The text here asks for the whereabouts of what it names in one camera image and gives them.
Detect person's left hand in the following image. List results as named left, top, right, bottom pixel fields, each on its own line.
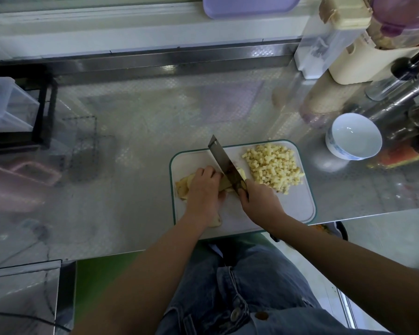
left=184, top=166, right=226, bottom=228

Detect person's right hand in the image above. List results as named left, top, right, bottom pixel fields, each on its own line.
left=237, top=179, right=289, bottom=231

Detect pile of yellow potato slices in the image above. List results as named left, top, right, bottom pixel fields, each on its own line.
left=176, top=172, right=223, bottom=228

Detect pile of diced potato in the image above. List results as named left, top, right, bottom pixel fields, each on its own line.
left=241, top=142, right=306, bottom=194

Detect steel cleaver knife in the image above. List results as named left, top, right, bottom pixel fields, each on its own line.
left=207, top=134, right=249, bottom=191

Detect white bowl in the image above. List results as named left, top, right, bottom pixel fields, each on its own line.
left=325, top=112, right=384, bottom=162

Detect person's right forearm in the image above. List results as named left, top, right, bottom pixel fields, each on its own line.
left=274, top=214, right=419, bottom=335

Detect person's left forearm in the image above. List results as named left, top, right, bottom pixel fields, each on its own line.
left=73, top=216, right=209, bottom=335

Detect metal bowl with scraps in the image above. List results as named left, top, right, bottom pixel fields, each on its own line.
left=314, top=221, right=349, bottom=241

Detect person's blue jeans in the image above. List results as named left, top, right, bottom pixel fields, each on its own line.
left=157, top=237, right=392, bottom=335

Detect white cutting board green rim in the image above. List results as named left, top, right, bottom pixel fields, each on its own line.
left=169, top=139, right=318, bottom=241

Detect green mat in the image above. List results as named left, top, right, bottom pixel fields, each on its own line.
left=73, top=251, right=144, bottom=322

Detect cream plastic canister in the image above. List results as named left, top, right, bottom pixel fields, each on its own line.
left=328, top=34, right=419, bottom=86

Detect clear container cream lid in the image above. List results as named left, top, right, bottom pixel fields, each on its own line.
left=294, top=0, right=373, bottom=80

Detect black metal rack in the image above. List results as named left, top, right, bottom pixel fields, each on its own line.
left=0, top=66, right=59, bottom=152

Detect glass bottle black cap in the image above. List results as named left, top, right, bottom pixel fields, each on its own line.
left=365, top=50, right=419, bottom=102

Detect purple plastic cutting board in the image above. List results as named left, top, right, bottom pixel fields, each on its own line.
left=202, top=0, right=303, bottom=19

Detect steel bin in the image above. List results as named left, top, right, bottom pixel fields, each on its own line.
left=0, top=259, right=62, bottom=335

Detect clear plastic storage box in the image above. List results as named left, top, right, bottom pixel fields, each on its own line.
left=0, top=76, right=41, bottom=133

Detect purple lid food container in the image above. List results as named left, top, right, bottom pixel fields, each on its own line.
left=366, top=0, right=419, bottom=50

